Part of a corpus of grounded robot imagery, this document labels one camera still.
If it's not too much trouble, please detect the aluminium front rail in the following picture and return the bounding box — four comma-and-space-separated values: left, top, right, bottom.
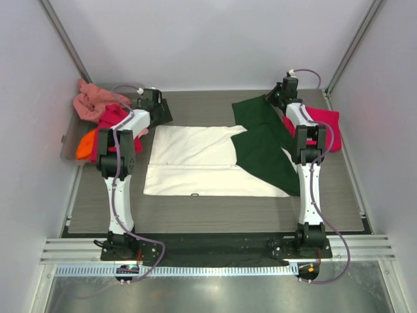
40, 235, 395, 264

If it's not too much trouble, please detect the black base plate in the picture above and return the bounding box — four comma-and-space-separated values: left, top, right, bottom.
94, 233, 333, 261

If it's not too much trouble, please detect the light pink t shirt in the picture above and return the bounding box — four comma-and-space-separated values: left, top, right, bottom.
137, 128, 149, 138

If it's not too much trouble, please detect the left aluminium frame post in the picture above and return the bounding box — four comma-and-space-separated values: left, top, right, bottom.
38, 0, 92, 83

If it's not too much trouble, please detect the slotted cable duct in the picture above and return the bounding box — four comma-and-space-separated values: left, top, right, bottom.
55, 263, 298, 278

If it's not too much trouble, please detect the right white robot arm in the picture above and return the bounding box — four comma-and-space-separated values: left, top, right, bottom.
265, 69, 328, 258

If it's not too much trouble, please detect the aluminium frame post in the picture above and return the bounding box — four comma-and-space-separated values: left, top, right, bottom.
324, 0, 386, 97
38, 0, 92, 83

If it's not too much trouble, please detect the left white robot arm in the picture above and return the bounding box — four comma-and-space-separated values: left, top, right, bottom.
95, 87, 173, 261

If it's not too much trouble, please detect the white and green t shirt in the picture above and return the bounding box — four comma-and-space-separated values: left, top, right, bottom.
143, 96, 300, 198

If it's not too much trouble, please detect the crimson red t shirt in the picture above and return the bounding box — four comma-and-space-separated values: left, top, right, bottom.
90, 104, 143, 163

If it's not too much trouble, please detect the salmon pink t shirt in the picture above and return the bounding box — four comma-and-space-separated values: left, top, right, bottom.
72, 78, 132, 124

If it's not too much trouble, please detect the right aluminium frame post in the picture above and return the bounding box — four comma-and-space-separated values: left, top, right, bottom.
324, 0, 386, 97

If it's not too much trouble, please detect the grey plastic bin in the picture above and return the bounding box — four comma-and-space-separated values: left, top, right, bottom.
61, 78, 151, 165

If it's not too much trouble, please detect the orange t shirt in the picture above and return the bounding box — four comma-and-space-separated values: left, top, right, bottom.
76, 129, 96, 160

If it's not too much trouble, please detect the folded magenta t shirt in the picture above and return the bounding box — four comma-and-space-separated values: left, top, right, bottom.
282, 106, 342, 153

